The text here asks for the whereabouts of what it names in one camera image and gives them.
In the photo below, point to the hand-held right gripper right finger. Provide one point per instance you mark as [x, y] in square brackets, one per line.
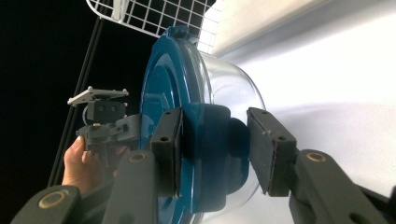
[272, 155]

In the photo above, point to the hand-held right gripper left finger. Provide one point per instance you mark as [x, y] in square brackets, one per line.
[168, 149]

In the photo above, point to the dark blue round lid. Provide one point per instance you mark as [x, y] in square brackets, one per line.
[165, 93]

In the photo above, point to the black metal stand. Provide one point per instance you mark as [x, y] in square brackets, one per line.
[81, 81]

